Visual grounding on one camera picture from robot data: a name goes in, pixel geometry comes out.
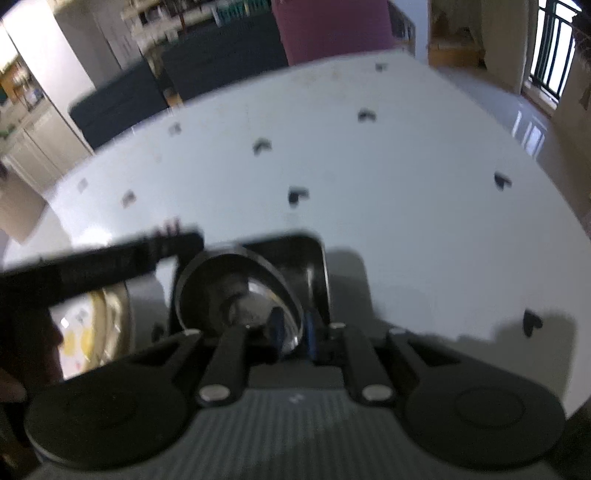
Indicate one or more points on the dark grey chair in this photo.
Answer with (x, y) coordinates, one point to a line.
(120, 108)
(226, 57)

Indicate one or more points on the small steel bowl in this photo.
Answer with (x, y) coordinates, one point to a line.
(231, 286)

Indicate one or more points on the person's left hand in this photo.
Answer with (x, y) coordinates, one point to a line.
(32, 360)

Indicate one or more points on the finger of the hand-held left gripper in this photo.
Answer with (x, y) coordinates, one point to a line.
(129, 258)

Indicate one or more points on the rectangular steel tray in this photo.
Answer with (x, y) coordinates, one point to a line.
(318, 272)

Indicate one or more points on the black window grille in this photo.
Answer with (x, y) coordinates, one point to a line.
(554, 46)

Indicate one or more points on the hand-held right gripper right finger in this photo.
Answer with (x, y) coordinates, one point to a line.
(310, 337)

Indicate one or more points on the beige curtain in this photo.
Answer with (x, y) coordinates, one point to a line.
(505, 41)

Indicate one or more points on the beige canister with metal lid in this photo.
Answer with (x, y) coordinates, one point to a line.
(18, 207)

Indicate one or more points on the floral yellow-rimmed bowl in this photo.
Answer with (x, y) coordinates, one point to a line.
(97, 332)

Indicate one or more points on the white kitchen base cabinets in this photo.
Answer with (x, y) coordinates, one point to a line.
(37, 147)

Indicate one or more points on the pink chair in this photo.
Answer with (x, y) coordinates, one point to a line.
(332, 30)

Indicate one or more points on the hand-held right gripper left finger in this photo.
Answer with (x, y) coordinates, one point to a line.
(276, 323)

